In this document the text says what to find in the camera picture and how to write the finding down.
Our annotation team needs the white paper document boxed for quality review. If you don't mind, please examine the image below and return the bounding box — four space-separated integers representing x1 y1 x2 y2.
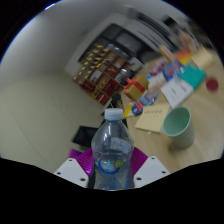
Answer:
160 76 195 109

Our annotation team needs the yellow flat folder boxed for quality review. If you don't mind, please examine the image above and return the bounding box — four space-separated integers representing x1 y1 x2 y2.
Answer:
123 106 135 118

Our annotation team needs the light green cup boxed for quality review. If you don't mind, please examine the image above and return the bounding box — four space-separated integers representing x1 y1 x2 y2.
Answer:
162 105 196 150

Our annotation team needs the blue colourful booklet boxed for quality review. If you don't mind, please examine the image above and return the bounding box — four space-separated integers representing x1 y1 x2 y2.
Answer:
131 93 159 116

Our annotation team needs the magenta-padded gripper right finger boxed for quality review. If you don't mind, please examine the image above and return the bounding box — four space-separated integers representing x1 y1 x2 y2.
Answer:
130 146 171 188

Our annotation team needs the black framed glass door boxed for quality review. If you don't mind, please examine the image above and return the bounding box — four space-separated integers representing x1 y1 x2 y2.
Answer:
99 22 161 73

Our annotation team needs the blue book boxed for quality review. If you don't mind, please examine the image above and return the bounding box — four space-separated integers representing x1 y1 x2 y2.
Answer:
163 59 185 81

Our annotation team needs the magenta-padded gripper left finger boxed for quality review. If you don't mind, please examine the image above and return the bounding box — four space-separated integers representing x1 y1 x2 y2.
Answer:
53 148 95 188

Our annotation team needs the orange red book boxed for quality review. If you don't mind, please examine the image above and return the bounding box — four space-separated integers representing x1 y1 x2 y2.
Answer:
174 48 194 66

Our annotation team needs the wooden shelf unit with trophies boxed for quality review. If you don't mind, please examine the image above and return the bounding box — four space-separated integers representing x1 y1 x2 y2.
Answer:
73 43 129 106

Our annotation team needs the teal book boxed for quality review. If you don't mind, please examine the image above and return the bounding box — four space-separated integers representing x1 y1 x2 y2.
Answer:
177 63 207 89

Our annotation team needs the flat round red coaster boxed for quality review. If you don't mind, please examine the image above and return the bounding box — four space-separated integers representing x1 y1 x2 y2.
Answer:
205 76 220 93

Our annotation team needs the clear plastic water bottle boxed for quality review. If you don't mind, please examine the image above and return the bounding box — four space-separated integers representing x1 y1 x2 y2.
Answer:
90 107 135 191

